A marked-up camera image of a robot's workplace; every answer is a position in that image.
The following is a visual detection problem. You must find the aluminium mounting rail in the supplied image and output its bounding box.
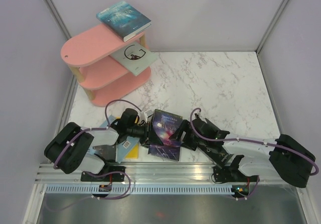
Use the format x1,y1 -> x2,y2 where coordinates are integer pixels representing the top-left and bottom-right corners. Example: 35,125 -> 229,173
37,158 -> 308,186

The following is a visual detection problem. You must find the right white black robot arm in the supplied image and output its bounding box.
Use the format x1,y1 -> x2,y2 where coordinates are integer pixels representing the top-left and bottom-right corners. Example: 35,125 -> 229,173
170,115 -> 319,188

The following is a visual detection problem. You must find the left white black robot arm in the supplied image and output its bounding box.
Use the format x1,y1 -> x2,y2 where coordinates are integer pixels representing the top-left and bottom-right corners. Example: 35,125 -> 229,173
44,108 -> 166,181

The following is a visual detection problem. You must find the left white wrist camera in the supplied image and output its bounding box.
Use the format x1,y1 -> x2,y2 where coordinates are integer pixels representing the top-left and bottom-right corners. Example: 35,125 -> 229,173
140,110 -> 153,122

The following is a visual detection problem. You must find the teal ocean cover book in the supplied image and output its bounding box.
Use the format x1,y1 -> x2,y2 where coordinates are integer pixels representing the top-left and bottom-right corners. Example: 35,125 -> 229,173
96,1 -> 151,42

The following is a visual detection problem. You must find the purple Robinson Crusoe book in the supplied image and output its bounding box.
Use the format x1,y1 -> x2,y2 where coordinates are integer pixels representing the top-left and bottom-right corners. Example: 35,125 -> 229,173
147,109 -> 183,162

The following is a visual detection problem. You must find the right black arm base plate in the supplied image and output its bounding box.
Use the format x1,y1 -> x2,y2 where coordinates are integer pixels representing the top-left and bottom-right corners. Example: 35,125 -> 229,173
211,166 -> 259,184

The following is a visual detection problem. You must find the white slotted cable duct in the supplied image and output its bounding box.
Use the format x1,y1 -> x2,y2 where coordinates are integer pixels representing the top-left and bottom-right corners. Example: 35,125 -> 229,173
46,184 -> 234,195

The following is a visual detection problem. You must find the pink three-tier wooden shelf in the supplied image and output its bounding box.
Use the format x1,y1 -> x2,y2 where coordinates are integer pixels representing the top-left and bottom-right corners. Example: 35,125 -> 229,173
61,24 -> 151,107

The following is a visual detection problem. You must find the light blue book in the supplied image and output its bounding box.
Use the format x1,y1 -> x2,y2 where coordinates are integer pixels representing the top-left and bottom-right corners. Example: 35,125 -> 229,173
95,121 -> 139,163

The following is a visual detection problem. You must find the pale grey-green book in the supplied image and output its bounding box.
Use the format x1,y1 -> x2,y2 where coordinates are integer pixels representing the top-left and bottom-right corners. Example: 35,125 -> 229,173
110,42 -> 158,76

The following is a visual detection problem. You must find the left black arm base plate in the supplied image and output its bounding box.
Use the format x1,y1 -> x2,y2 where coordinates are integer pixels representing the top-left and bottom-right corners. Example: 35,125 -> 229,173
80,166 -> 126,183

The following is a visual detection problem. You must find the dark blue Wuthering Heights book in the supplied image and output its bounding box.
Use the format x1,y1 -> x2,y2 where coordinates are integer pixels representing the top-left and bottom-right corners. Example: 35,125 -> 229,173
88,145 -> 116,163

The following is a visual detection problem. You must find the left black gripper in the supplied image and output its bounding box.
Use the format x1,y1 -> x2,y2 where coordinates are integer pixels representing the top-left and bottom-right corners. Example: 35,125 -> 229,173
127,121 -> 163,147

